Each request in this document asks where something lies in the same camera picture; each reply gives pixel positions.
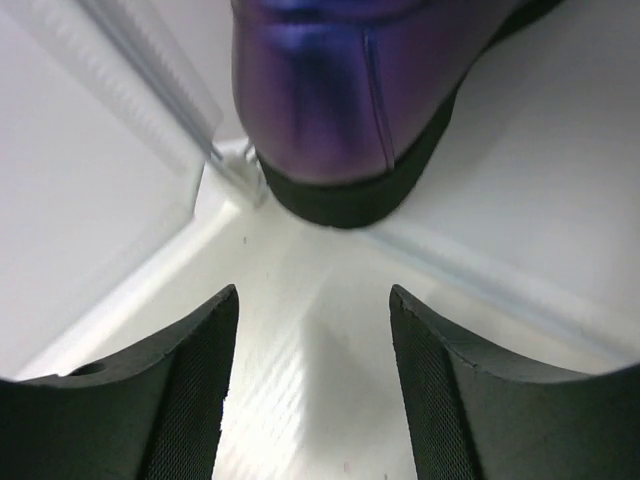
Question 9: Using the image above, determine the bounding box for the purple loafer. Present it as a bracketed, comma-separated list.
[232, 0, 554, 229]

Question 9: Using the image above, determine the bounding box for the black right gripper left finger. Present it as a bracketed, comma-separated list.
[1, 285, 238, 480]

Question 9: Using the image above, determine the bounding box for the white plastic shoe cabinet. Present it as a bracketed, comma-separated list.
[0, 0, 640, 381]

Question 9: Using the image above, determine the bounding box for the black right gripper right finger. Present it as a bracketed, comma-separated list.
[389, 286, 639, 480]

